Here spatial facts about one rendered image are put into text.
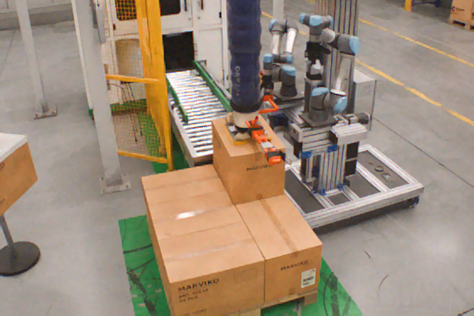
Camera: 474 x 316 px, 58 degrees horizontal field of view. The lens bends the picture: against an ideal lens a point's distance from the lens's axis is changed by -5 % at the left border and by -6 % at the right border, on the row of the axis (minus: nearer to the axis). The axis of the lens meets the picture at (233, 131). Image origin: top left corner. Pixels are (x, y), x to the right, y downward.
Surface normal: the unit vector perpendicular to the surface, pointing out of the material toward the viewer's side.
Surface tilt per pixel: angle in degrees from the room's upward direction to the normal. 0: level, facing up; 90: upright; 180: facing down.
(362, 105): 90
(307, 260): 90
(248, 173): 90
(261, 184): 90
